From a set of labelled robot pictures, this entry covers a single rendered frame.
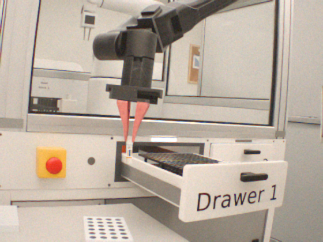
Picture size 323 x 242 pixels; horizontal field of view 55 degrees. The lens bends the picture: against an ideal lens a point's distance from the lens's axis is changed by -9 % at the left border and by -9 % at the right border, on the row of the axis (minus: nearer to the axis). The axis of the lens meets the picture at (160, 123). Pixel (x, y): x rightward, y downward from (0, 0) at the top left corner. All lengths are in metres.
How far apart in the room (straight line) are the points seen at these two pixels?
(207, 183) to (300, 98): 2.04
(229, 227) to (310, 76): 1.63
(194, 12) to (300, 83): 2.00
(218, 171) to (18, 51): 0.54
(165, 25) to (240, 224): 0.83
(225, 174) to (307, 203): 1.96
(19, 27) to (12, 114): 0.21
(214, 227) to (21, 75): 0.79
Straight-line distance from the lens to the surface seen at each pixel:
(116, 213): 0.85
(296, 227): 2.70
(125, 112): 0.60
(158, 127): 0.96
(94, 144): 0.89
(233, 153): 1.12
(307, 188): 2.59
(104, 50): 0.66
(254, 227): 1.34
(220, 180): 0.67
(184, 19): 0.70
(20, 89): 0.84
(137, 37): 0.62
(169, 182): 0.71
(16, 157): 0.85
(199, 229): 1.15
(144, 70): 0.61
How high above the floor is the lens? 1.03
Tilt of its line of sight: 3 degrees down
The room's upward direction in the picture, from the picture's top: 5 degrees clockwise
